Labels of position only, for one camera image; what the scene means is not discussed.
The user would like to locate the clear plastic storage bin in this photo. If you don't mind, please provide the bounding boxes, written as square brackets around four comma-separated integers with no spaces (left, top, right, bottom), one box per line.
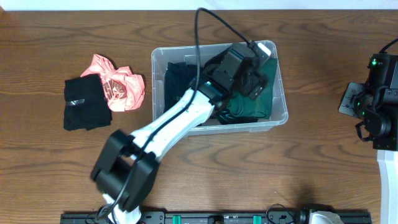
[151,46,289,136]

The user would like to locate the dark navy garment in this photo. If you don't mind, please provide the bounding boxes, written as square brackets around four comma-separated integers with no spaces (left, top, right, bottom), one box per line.
[164,62,197,112]

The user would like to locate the coral orange shirt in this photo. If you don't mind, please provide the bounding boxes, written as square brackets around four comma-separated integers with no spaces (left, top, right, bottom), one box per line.
[80,54,146,112]

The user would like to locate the black shirt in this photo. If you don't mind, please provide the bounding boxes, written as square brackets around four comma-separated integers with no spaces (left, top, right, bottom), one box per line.
[200,48,240,85]

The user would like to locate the dark green garment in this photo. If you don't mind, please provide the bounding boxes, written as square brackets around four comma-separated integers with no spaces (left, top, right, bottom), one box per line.
[218,58,278,124]

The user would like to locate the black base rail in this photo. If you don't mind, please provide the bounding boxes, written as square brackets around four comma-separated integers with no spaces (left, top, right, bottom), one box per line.
[60,203,373,224]

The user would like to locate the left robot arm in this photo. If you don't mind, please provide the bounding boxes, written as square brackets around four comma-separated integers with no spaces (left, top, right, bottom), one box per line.
[90,62,274,223]

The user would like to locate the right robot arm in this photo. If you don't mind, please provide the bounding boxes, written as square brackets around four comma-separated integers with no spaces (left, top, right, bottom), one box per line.
[338,52,397,224]

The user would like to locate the black garment with tape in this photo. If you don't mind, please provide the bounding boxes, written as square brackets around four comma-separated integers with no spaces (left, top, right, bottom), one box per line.
[63,74,112,131]

